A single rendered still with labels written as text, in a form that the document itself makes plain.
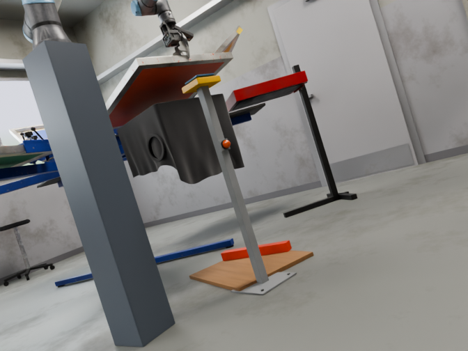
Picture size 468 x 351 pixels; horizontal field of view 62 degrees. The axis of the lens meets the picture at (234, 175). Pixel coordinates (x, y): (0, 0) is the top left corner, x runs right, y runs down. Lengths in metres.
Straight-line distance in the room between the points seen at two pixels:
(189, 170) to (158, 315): 0.71
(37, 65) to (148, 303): 1.01
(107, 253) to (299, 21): 3.67
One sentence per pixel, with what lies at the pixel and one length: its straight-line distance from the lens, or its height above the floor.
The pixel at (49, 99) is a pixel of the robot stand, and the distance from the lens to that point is 1.68.
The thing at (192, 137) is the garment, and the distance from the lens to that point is 2.02.
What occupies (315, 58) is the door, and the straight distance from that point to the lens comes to 4.58.
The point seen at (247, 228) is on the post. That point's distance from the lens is 1.77.
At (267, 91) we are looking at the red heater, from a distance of 3.16.
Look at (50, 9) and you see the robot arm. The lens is 1.81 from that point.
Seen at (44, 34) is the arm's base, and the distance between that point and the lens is 1.76.
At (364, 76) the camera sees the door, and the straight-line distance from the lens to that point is 4.40.
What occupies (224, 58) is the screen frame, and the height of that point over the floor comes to 1.11.
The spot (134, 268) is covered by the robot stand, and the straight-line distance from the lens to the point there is 1.61.
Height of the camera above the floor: 0.55
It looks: 1 degrees down
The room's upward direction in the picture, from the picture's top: 17 degrees counter-clockwise
